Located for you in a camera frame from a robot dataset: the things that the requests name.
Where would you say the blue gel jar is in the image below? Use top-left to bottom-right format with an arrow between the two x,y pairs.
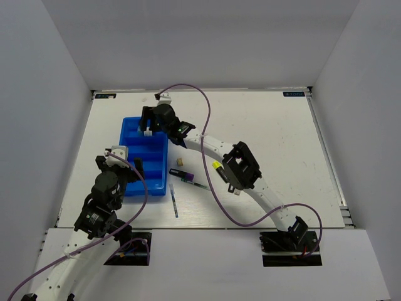
137,126 -> 153,137

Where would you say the small tan wooden block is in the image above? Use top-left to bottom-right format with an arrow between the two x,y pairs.
176,158 -> 184,166

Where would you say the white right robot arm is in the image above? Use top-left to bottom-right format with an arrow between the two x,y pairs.
139,103 -> 308,250

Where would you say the blue compartment tray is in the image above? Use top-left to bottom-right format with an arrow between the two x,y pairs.
119,117 -> 168,196

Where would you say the blue white pen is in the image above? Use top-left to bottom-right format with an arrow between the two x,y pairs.
169,183 -> 179,218

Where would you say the purple cap black marker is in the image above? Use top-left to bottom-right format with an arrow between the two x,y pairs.
169,168 -> 194,181

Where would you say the left corner label sticker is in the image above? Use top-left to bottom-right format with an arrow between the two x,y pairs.
95,93 -> 117,99

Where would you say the corner label sticker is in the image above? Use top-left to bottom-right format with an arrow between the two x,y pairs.
95,93 -> 117,99
283,91 -> 305,97

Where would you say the yellow cap highlighter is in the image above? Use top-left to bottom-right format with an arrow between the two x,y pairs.
212,161 -> 229,183

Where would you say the right corner label sticker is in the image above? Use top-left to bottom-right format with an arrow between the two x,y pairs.
283,91 -> 305,97

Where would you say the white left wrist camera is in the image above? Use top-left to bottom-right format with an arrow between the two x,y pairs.
104,145 -> 128,167

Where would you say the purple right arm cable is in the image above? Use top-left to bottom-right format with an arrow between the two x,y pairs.
155,83 -> 323,258

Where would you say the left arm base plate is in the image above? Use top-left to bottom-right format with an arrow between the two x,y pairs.
104,231 -> 152,267

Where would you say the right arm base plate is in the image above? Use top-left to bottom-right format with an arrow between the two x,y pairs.
259,231 -> 323,267

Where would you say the aluminium table edge rail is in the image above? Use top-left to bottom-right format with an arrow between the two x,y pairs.
306,86 -> 355,229

